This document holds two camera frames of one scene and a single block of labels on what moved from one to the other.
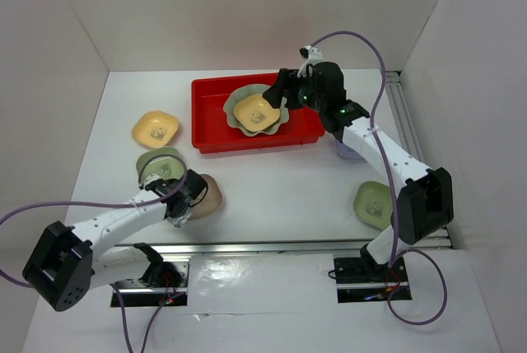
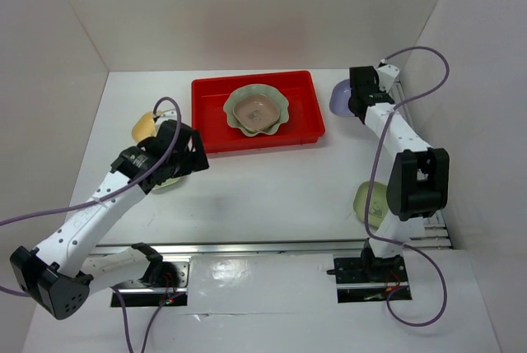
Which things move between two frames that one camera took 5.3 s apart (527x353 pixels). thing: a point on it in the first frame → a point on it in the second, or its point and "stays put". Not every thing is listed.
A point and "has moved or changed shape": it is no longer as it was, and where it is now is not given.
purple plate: (346, 152) has moved or changed shape
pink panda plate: (209, 201) → (257, 112)
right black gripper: (286, 80) → (380, 91)
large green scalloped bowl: (248, 90) stays put
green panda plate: (372, 203) stays put
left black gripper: (188, 204) → (195, 160)
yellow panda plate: (154, 128) stays put
